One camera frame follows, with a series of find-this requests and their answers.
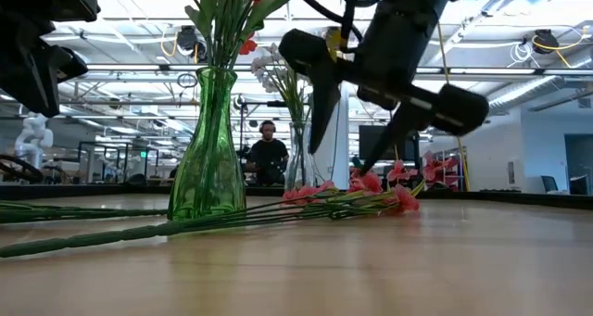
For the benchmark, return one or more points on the black office chair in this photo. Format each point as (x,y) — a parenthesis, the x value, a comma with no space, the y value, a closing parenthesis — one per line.
(550,184)
(579,185)

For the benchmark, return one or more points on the red ruffled flower bunch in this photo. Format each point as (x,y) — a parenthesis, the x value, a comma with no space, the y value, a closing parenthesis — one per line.
(231,29)

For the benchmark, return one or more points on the pink flower bunch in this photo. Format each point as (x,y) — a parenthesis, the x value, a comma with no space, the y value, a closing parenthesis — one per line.
(370,184)

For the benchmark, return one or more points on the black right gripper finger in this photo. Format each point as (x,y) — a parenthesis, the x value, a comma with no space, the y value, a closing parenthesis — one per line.
(322,103)
(394,126)

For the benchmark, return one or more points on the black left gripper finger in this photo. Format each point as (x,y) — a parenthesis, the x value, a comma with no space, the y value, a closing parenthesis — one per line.
(74,66)
(32,79)

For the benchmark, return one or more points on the clear glass vase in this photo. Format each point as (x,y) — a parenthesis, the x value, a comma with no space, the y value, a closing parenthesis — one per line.
(296,168)

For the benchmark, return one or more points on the green glass vase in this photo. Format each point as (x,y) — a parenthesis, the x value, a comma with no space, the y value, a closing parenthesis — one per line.
(208,177)

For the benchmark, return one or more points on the black monitor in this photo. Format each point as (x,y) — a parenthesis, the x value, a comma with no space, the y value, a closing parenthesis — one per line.
(366,140)

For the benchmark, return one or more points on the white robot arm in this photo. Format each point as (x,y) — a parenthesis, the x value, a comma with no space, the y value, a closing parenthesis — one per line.
(34,135)

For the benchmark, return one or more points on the person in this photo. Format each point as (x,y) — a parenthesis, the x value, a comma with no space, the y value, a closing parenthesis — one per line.
(268,156)

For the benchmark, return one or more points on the black metal cage frame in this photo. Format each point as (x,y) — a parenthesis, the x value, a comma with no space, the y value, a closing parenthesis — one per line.
(81,163)

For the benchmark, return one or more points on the white flower bunch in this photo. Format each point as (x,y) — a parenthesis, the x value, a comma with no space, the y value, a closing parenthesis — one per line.
(266,63)

